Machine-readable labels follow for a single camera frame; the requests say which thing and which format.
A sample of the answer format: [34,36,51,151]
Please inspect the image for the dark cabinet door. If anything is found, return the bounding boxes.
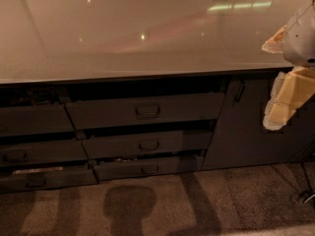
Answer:
[203,73,315,170]

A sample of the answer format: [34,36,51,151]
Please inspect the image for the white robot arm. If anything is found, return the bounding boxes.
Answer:
[262,0,315,131]

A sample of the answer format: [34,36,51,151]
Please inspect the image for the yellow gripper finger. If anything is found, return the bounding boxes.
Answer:
[263,66,315,131]
[262,26,286,54]

